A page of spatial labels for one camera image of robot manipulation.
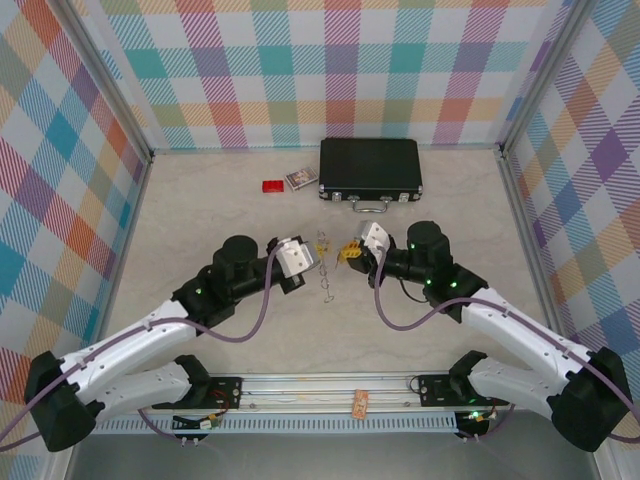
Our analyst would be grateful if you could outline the small card box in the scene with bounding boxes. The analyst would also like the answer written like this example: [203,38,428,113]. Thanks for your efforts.
[284,167,319,192]

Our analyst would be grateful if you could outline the black carrying case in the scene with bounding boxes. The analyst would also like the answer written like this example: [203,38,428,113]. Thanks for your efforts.
[318,138,424,214]

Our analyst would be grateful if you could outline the small orange printed card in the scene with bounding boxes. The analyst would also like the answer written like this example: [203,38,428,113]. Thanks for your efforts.
[351,389,372,420]

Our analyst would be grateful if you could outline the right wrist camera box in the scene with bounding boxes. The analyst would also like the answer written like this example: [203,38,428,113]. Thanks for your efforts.
[352,219,392,265]

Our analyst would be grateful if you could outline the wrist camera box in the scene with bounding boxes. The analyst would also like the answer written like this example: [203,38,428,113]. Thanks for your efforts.
[272,235,320,278]
[352,219,392,265]

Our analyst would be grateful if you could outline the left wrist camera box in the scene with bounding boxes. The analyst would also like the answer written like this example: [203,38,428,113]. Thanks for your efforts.
[272,235,320,278]

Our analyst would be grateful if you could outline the aluminium side rail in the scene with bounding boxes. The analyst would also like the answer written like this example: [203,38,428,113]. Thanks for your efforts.
[498,149,574,371]
[85,152,155,375]

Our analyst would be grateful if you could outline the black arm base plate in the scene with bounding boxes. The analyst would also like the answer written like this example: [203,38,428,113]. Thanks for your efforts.
[417,372,512,407]
[151,375,244,411]

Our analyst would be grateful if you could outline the red black power wires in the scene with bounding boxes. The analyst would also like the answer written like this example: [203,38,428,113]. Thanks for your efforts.
[201,387,236,431]
[469,393,502,426]

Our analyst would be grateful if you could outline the thin aluminium wall rail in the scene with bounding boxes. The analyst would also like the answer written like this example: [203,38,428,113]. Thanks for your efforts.
[149,143,503,155]

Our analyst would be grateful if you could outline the long aluminium base rail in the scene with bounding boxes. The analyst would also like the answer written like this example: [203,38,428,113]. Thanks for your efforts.
[53,370,603,415]

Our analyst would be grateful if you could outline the black round cable mount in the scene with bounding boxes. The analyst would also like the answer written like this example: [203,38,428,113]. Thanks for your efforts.
[171,413,212,447]
[453,418,492,444]

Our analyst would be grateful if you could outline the slotted grey cable duct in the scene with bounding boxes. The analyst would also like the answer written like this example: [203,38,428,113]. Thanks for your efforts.
[79,412,459,435]

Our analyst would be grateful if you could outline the aluminium corner post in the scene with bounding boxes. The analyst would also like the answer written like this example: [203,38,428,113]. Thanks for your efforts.
[498,0,597,157]
[58,0,154,165]

